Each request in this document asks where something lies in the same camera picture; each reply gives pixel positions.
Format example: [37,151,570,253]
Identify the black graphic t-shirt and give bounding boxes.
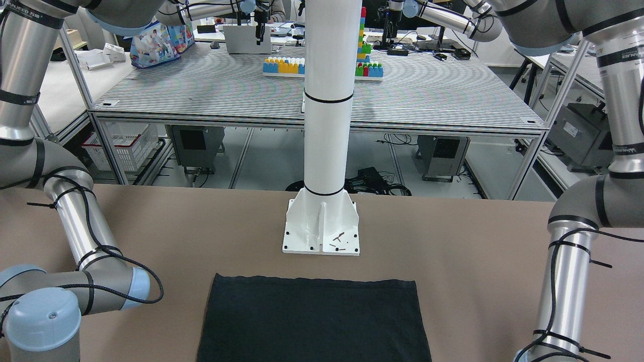
[196,275,432,361]

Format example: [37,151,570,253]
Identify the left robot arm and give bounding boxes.
[490,1,643,361]

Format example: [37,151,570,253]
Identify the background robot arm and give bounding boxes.
[387,1,503,43]

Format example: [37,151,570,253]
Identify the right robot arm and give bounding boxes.
[1,1,163,361]

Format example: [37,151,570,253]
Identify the striped metal table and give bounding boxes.
[88,41,549,202]

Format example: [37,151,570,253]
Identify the colourful building blocks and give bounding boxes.
[262,7,385,81]

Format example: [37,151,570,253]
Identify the white plastic basket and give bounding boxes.
[82,122,158,172]

